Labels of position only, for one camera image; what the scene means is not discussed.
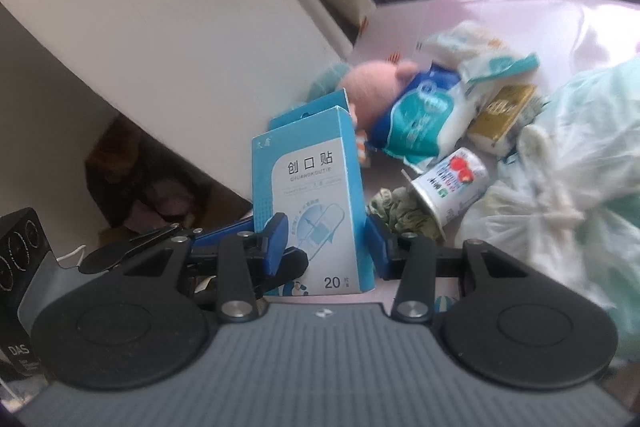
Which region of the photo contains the pink plush toy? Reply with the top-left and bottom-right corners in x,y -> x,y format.
339,59 -> 421,130

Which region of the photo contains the dark brown cloth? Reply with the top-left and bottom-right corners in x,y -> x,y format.
84,113 -> 253,239

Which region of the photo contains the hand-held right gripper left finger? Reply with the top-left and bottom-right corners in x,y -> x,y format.
122,212 -> 292,326

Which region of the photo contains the green floral scrunchie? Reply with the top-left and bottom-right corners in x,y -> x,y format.
367,187 -> 447,244

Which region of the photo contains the white cable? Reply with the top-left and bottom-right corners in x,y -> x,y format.
56,246 -> 87,269

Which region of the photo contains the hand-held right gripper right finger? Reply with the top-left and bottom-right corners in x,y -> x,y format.
365,213 -> 538,326

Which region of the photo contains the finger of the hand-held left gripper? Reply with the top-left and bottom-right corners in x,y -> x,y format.
80,217 -> 257,276
186,246 -> 310,303

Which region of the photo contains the white green plastic bag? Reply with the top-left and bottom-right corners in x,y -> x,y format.
457,57 -> 640,358

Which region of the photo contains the white teal wet wipes pack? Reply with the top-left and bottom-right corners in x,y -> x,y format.
419,21 -> 541,85

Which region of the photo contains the gold tissue pack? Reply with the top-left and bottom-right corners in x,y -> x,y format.
467,83 -> 538,156

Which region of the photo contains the blue bandage box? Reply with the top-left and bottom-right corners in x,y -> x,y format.
251,106 -> 378,298
269,89 -> 349,132

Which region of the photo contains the blue tissue pack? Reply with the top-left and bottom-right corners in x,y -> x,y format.
367,63 -> 488,172

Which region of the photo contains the white yogurt cup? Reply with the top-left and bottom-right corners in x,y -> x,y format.
402,147 -> 489,229

